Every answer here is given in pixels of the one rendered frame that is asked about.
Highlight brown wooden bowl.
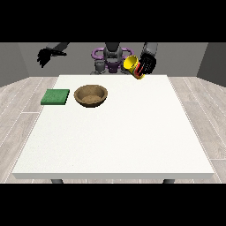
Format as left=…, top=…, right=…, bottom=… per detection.
left=73, top=84, right=109, bottom=109

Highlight yellow cup with melon print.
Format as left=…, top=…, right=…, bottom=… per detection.
left=123, top=54, right=146, bottom=80

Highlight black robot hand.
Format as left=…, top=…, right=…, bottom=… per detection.
left=135, top=52, right=157, bottom=76
left=36, top=47, right=68, bottom=69

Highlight grey robot trunk purple rings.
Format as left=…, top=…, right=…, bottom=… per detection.
left=89, top=42, right=135, bottom=76

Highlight green square pad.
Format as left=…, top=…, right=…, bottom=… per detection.
left=40, top=88, right=71, bottom=106

